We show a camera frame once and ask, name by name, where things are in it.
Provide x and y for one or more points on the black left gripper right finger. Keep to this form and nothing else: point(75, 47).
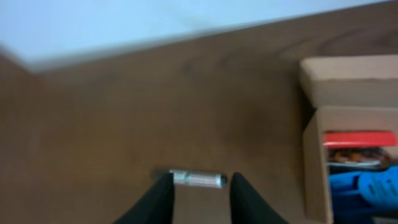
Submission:
point(248, 206)

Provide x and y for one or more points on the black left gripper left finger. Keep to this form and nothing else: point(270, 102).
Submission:
point(156, 206)

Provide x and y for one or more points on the black whiteboard marker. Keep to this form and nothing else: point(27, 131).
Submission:
point(193, 178)

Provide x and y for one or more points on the blue whiteboard duster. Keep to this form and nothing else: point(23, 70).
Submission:
point(364, 192)

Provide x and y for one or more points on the red stapler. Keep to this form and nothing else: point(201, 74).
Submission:
point(349, 151)

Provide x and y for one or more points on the brown cardboard box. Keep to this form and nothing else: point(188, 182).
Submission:
point(357, 93)

